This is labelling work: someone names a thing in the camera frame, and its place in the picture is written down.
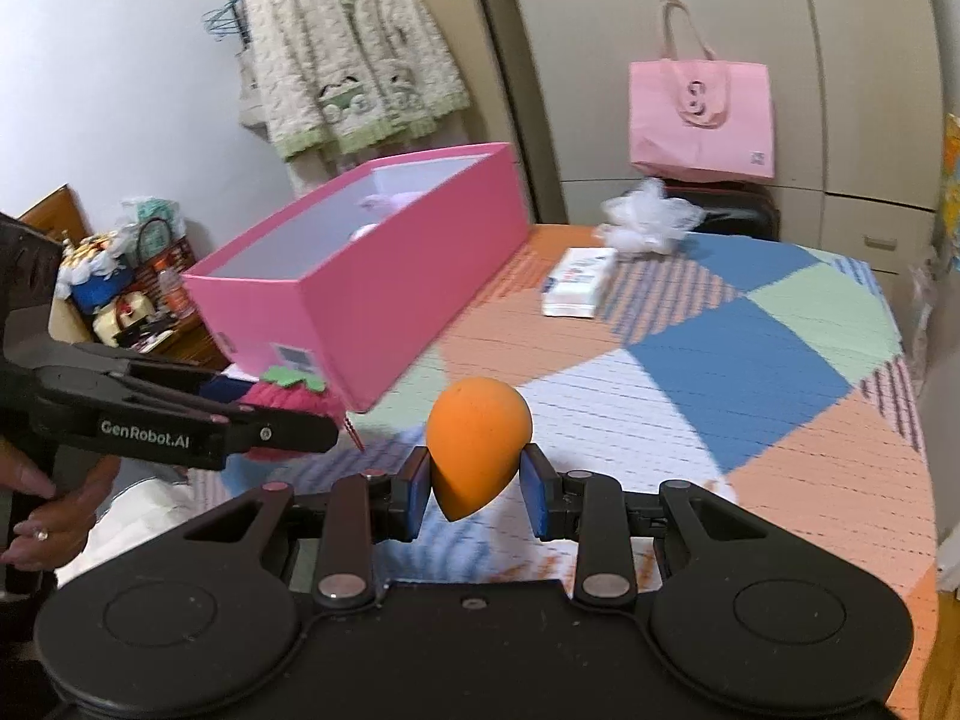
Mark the white cloth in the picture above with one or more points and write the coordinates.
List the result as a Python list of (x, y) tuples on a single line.
[(150, 510)]

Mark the orange makeup sponge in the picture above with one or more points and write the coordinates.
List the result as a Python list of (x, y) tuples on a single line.
[(472, 442)]

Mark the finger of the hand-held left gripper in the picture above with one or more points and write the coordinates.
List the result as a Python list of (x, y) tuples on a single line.
[(285, 433), (150, 375)]

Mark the pink cardboard box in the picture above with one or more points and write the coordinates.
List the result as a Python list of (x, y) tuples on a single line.
[(420, 292)]

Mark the beige wardrobe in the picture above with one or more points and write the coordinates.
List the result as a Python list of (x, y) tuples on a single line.
[(585, 52)]

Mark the purple plush toy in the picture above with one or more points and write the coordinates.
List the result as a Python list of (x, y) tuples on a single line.
[(390, 202)]

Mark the red strawberry plush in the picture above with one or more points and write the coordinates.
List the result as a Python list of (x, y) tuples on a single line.
[(300, 394)]

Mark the wooden furniture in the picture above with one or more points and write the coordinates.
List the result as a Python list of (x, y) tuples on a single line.
[(64, 210)]

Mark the blue round container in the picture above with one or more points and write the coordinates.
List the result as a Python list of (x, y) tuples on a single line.
[(94, 292)]

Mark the black suitcase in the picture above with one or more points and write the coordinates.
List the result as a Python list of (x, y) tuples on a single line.
[(739, 214)]

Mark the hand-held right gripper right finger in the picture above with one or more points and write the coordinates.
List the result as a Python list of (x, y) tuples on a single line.
[(536, 499)]

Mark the cream and green knit cardigan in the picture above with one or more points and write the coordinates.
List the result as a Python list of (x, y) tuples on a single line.
[(337, 37)]

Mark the colourful hanging gift bag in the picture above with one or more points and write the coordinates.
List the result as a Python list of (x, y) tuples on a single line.
[(951, 187)]

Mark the person's left hand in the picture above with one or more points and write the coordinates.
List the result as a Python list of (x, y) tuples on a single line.
[(67, 525)]

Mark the pink tote bag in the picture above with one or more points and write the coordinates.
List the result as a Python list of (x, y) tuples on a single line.
[(705, 135)]

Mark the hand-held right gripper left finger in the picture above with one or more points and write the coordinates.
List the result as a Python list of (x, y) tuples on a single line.
[(416, 499)]

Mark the clear plastic bag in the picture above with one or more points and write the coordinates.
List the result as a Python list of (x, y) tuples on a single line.
[(645, 217)]

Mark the orange label bottle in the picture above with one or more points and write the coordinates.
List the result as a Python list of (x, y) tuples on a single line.
[(176, 292)]

